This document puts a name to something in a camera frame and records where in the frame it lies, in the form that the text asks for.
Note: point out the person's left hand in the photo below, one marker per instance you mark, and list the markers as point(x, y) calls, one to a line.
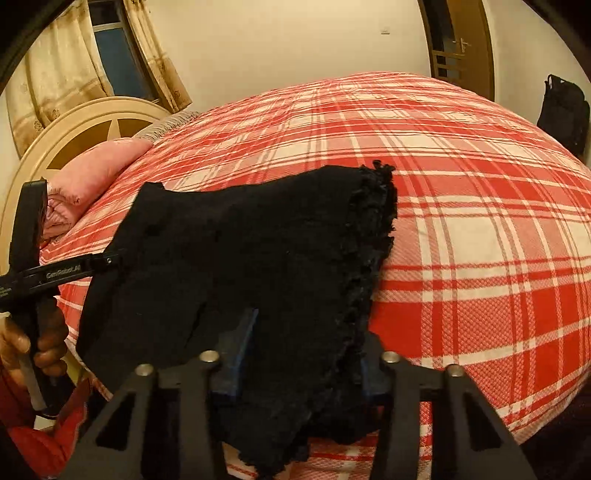
point(53, 344)

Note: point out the cream wooden headboard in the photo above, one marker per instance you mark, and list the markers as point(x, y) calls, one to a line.
point(92, 110)

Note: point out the window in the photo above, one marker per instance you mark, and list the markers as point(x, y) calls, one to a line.
point(115, 60)

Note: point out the beige fringed cloth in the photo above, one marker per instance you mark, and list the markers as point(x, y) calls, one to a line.
point(166, 123)

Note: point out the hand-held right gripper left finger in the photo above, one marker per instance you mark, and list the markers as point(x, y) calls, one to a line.
point(238, 355)

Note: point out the pink folded quilt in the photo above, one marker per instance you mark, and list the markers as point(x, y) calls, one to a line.
point(87, 180)

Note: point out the black pants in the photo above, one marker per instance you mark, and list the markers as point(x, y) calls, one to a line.
point(254, 254)

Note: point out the brown wooden door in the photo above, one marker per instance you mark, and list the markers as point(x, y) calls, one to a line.
point(461, 46)

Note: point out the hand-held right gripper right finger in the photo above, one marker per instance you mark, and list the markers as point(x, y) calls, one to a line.
point(415, 415)

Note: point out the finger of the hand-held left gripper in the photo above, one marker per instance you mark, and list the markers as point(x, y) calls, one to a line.
point(108, 261)

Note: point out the black bag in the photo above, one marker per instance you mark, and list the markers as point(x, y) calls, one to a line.
point(563, 110)

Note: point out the person's red clothing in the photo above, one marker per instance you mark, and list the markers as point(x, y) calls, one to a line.
point(27, 443)

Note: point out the beige patterned curtain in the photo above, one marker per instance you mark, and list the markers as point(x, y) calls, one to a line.
point(60, 69)
point(157, 55)

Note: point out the red plaid bed sheet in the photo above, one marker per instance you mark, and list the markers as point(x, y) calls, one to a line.
point(461, 207)

